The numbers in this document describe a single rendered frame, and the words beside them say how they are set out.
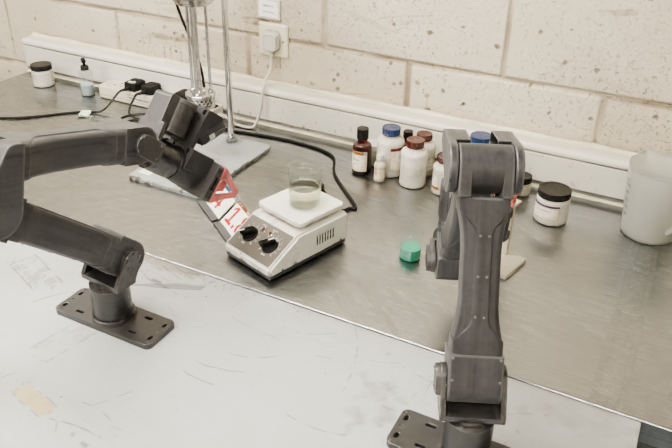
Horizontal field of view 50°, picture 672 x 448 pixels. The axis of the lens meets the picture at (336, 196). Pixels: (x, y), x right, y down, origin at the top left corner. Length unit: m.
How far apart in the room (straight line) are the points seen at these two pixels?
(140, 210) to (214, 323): 0.42
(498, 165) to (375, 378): 0.40
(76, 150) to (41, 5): 1.40
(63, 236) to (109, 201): 0.54
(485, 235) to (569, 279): 0.51
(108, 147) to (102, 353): 0.32
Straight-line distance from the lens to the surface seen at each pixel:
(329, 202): 1.38
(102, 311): 1.22
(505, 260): 1.40
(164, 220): 1.52
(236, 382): 1.12
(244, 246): 1.35
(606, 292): 1.39
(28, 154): 1.01
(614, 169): 1.65
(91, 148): 1.08
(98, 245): 1.14
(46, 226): 1.07
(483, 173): 0.89
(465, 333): 0.92
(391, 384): 1.11
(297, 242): 1.31
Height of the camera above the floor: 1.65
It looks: 28 degrees down
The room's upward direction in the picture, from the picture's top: 1 degrees clockwise
